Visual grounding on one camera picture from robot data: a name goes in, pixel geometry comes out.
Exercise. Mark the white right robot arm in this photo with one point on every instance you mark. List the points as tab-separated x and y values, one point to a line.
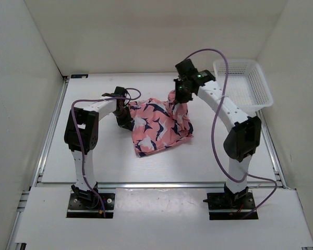
243	130

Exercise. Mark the white perforated plastic basket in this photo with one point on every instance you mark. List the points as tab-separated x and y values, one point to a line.
246	85

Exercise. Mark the pink shark print shorts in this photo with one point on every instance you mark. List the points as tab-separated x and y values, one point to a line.
159	125

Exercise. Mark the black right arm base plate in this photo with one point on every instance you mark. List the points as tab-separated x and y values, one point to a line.
221	209

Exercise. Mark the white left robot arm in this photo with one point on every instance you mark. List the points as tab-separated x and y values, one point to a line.
82	133

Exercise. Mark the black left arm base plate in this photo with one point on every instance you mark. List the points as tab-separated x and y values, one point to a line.
93	210

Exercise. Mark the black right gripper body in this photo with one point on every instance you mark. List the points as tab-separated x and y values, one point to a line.
181	95

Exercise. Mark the aluminium left frame rail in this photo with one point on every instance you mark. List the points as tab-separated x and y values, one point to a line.
39	167

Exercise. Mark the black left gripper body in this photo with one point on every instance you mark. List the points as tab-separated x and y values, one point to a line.
123	117

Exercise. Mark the aluminium front frame rail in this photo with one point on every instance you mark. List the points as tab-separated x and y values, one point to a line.
158	185

